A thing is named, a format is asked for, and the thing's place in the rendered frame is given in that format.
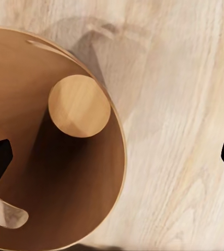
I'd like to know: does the trash can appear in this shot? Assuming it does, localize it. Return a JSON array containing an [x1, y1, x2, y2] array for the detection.
[[0, 26, 127, 251]]

